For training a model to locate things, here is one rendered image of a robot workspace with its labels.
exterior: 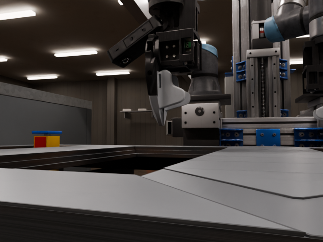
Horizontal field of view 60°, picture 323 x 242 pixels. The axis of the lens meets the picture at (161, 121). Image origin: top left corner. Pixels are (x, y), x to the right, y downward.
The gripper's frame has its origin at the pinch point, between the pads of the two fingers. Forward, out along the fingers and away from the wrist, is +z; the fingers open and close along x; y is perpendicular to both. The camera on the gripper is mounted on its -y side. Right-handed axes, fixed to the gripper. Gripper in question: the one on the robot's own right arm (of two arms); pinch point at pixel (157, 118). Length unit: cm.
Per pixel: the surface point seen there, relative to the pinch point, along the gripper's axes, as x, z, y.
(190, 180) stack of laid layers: -28.7, 5.9, 12.7
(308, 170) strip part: -21.3, 5.8, 20.1
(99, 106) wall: 927, -120, -589
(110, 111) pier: 903, -97, -525
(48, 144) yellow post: 19.9, 5.2, -40.7
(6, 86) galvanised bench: 25, -14, -63
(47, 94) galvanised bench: 44, -14, -63
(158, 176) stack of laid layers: -27.8, 5.9, 10.3
